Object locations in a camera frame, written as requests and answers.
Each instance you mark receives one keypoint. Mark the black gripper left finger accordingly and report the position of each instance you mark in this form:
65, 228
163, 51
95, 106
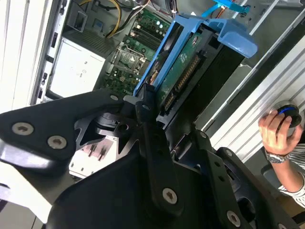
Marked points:
47, 119

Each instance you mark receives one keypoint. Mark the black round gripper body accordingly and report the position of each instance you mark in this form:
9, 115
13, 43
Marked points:
107, 202

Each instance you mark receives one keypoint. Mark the hard disk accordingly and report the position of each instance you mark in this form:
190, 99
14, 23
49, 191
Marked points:
183, 69

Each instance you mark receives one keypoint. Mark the person's hand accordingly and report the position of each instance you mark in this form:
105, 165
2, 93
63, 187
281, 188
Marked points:
271, 136

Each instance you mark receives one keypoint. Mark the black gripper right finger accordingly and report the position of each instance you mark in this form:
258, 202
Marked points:
219, 176

